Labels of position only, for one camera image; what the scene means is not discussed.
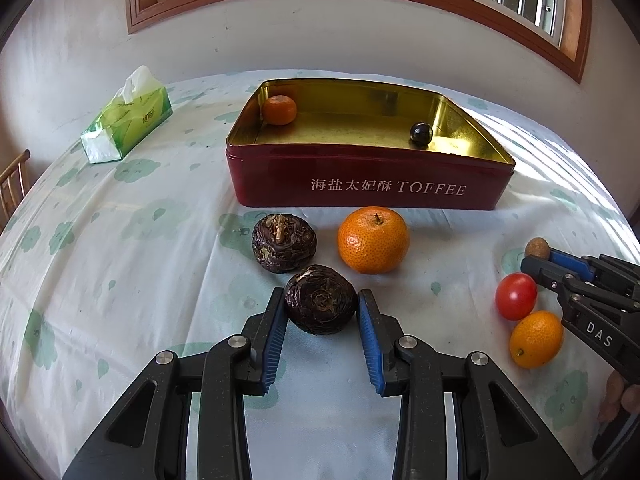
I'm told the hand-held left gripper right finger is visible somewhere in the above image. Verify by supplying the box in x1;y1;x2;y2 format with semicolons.
357;288;583;480

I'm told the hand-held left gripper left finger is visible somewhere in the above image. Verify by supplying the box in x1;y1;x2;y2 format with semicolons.
62;286;289;480

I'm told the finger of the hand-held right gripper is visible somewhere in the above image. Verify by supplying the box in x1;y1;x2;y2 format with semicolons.
520;256;631;362
547;252;640;302

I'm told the dark brown water chestnut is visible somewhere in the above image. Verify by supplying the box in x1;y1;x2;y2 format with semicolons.
250;213;318;274
284;264;358;335

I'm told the dark red gold-lined tin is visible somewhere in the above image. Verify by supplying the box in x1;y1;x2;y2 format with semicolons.
224;79;516;211

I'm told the dark purple plum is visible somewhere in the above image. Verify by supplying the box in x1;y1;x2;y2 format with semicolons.
409;121;434;149

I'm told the person's right hand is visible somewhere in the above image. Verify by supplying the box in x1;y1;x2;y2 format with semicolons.
601;373;640;423

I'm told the red cherry tomato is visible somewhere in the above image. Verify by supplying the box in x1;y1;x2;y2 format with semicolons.
495;272;538;321

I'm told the oval orange kumquat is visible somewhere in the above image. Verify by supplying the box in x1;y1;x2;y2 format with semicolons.
509;310;565;369

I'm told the mandarin orange with stem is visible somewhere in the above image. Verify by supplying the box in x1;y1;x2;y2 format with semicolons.
337;206;410;275

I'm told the white cloud-print tablecloth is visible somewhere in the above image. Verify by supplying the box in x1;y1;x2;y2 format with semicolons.
0;76;638;480

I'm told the green tissue box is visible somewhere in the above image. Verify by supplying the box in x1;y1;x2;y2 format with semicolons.
80;65;173;163

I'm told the light wooden chair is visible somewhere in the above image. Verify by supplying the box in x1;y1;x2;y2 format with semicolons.
0;149;32;233

